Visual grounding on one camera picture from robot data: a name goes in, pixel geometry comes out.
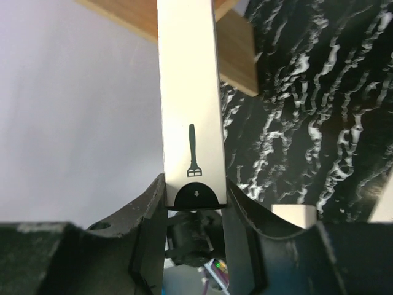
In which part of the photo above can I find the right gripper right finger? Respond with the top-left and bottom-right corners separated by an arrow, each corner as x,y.
222,182 -> 392,294

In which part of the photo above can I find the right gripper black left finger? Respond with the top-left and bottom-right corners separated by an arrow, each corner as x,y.
1,175 -> 168,294

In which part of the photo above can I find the white H box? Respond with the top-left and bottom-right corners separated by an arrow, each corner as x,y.
157,0 -> 227,211
271,204 -> 317,229

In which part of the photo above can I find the wooden two-tier shelf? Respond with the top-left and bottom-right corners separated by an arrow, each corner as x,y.
79,0 -> 259,96

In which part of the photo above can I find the white Harry's box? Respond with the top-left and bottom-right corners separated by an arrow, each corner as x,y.
368,171 -> 392,223

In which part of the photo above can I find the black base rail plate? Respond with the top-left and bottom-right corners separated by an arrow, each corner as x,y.
165,210 -> 231,295

